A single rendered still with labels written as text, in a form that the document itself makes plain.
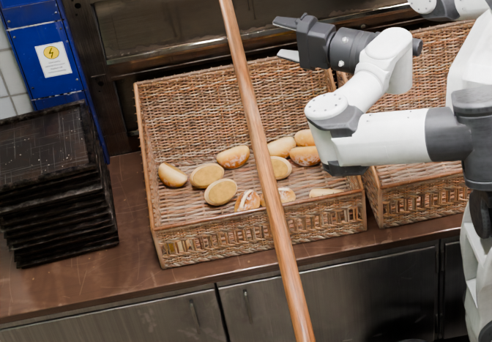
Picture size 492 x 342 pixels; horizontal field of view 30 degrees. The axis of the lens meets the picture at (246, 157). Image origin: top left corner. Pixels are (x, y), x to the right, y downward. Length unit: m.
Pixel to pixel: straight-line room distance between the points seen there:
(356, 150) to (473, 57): 0.26
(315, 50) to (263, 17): 0.69
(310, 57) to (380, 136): 0.39
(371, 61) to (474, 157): 0.34
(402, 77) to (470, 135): 0.36
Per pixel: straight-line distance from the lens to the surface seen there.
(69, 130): 2.46
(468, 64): 1.61
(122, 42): 2.55
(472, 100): 1.50
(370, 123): 1.55
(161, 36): 2.54
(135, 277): 2.44
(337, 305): 2.57
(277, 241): 1.59
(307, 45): 1.86
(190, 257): 2.41
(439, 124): 1.51
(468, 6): 1.95
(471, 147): 1.51
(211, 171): 2.58
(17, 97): 2.67
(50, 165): 2.38
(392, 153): 1.54
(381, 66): 1.74
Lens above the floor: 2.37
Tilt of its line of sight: 42 degrees down
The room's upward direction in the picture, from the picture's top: 10 degrees counter-clockwise
